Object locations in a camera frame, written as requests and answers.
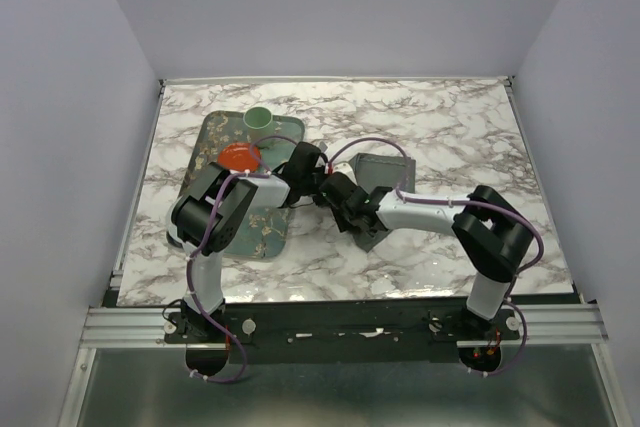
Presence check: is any purple cable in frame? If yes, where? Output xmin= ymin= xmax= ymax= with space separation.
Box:
xmin=324 ymin=138 xmax=546 ymax=378
xmin=185 ymin=135 xmax=296 ymax=384

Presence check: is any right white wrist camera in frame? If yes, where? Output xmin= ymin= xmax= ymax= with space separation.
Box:
xmin=331 ymin=162 xmax=357 ymax=183

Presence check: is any grey cloth napkin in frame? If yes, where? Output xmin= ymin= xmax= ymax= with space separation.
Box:
xmin=349 ymin=153 xmax=405 ymax=252

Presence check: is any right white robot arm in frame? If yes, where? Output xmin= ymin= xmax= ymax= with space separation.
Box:
xmin=317 ymin=172 xmax=535 ymax=339

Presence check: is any pale green cup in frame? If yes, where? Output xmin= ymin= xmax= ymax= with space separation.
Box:
xmin=243 ymin=106 xmax=275 ymax=148

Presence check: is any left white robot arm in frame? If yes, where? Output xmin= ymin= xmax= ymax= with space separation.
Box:
xmin=167 ymin=142 xmax=328 ymax=342

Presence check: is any red saucer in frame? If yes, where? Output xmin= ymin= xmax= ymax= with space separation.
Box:
xmin=217 ymin=142 xmax=261 ymax=172

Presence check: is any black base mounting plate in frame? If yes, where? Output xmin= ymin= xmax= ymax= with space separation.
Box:
xmin=164 ymin=297 xmax=520 ymax=365

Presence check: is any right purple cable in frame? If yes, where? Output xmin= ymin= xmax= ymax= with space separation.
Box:
xmin=324 ymin=138 xmax=546 ymax=378

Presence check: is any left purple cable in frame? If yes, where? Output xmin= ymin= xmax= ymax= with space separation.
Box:
xmin=185 ymin=135 xmax=296 ymax=384

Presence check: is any aluminium frame rail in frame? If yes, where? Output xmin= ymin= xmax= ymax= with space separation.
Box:
xmin=80 ymin=308 xmax=171 ymax=349

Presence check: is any green floral tray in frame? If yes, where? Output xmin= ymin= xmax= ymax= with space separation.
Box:
xmin=164 ymin=110 xmax=306 ymax=261

